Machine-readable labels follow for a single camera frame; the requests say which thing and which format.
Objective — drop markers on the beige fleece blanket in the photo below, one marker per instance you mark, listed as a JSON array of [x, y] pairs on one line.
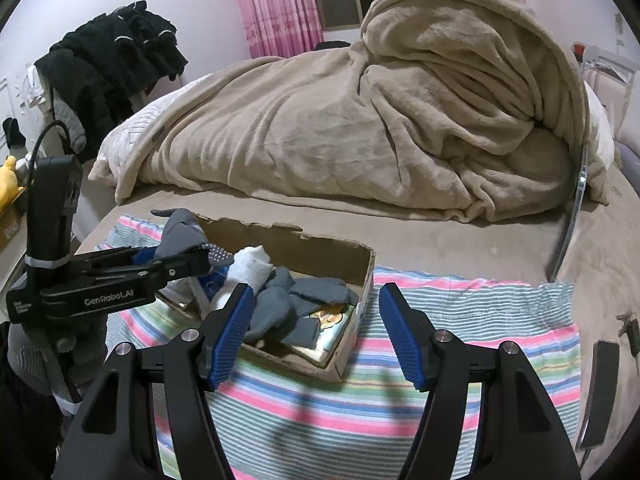
[[375, 125]]

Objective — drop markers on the striped cloth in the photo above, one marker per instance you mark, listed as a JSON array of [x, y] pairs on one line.
[[450, 320]]

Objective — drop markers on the black phone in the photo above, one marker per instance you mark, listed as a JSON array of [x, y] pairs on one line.
[[597, 395]]

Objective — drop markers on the yellow cartoon tissue pack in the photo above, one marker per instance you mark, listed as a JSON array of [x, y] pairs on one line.
[[327, 317]]

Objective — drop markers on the purple grey pillow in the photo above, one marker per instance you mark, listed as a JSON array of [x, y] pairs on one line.
[[631, 160]]

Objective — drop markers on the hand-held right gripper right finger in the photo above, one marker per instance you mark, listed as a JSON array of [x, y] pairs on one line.
[[402, 340]]

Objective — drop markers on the bunch of keys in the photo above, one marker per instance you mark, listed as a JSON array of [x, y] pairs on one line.
[[626, 325]]

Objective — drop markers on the black hanging clothes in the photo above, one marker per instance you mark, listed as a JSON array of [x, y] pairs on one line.
[[110, 60]]

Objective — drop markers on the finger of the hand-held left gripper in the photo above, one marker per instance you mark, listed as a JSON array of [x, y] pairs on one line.
[[180, 267], [145, 255]]

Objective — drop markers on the clear snack bag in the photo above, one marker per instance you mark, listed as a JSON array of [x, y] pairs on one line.
[[177, 304]]

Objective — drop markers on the person's left hand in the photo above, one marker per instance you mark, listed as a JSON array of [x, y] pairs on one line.
[[75, 340]]

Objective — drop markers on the grey sock with white cuff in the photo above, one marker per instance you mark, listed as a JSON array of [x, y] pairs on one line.
[[280, 295]]

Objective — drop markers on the grey sock with dotted sole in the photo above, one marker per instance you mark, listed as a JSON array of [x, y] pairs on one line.
[[182, 235]]

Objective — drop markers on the small cardboard carton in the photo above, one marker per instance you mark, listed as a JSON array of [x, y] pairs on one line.
[[11, 227]]

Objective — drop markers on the cardboard box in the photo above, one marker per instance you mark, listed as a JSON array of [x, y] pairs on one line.
[[300, 247]]

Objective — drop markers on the blue tissue pack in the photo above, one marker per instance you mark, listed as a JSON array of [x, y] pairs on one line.
[[212, 285]]

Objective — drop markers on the white pillow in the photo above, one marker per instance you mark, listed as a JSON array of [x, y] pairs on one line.
[[140, 125], [600, 135]]

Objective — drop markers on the metal bed frame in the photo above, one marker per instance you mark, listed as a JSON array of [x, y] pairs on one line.
[[575, 200]]

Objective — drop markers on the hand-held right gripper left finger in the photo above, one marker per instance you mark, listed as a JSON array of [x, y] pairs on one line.
[[230, 340]]

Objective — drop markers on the yellow plush toy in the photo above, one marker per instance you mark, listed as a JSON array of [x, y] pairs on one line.
[[7, 180]]

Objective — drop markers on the grey quilted garment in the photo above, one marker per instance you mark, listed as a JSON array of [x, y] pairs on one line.
[[70, 122]]

